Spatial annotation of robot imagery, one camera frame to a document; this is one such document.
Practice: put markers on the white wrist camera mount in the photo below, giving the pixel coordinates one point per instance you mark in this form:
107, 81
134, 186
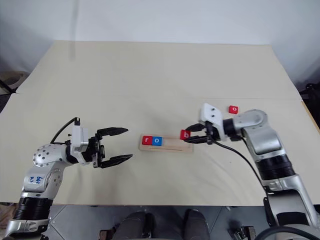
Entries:
79, 138
212, 113

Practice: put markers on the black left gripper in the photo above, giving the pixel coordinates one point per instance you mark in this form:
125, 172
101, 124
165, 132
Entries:
96, 150

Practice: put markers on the red letter b block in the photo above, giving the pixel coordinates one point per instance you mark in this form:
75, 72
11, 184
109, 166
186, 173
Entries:
184, 135

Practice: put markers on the red letter r block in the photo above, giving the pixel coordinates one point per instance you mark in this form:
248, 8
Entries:
146, 140

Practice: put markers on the wooden stool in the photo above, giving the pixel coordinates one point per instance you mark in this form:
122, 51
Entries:
11, 81

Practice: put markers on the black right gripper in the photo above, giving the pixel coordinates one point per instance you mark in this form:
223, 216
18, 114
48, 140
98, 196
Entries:
210, 132

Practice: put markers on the blue letter o block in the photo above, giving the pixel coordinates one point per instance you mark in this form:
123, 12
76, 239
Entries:
156, 141

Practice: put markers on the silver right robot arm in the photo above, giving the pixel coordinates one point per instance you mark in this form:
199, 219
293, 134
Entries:
265, 140

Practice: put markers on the dark equipment stand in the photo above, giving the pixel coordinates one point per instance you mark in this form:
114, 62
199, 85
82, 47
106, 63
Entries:
311, 93

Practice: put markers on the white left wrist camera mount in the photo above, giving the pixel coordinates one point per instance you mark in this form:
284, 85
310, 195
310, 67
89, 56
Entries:
79, 138

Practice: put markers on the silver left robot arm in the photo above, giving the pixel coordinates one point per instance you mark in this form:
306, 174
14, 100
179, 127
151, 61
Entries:
42, 156

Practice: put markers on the red letter o block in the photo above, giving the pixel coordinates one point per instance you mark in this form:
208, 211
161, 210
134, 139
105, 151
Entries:
233, 109

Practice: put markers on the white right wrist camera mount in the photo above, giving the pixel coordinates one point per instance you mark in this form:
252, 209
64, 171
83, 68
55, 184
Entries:
212, 113

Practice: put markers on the wooden letter tray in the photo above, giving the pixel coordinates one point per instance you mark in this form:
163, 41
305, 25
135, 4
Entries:
172, 148

